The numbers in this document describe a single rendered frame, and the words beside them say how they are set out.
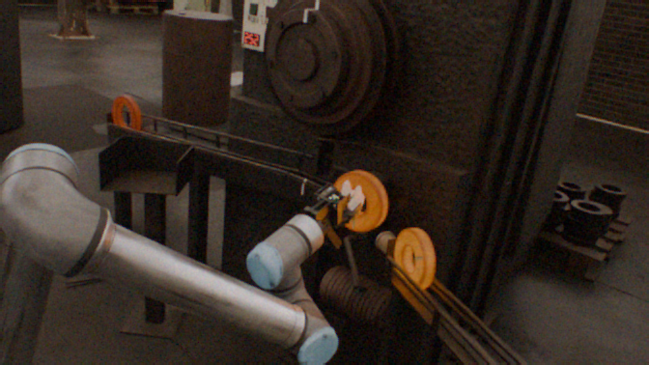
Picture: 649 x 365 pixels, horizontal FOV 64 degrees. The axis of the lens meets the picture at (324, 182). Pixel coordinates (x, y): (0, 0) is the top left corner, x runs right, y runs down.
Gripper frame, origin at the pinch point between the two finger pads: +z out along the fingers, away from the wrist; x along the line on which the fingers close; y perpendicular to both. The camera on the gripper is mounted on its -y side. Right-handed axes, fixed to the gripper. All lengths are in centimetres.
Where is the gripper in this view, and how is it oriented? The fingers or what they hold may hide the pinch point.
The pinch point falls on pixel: (359, 194)
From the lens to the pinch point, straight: 135.2
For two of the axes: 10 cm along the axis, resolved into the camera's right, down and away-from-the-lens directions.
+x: -7.8, -3.4, 5.3
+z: 6.2, -4.8, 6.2
